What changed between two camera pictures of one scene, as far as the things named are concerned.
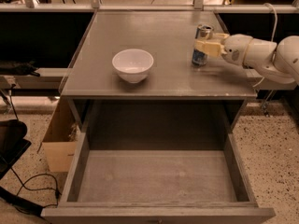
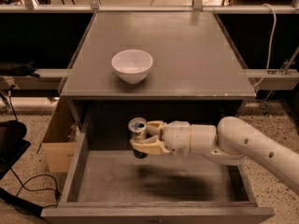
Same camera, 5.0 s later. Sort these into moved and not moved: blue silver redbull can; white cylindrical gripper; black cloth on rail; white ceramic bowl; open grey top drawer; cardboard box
Moved: white cylindrical gripper; blue silver redbull can
Not moved: white ceramic bowl; open grey top drawer; black cloth on rail; cardboard box
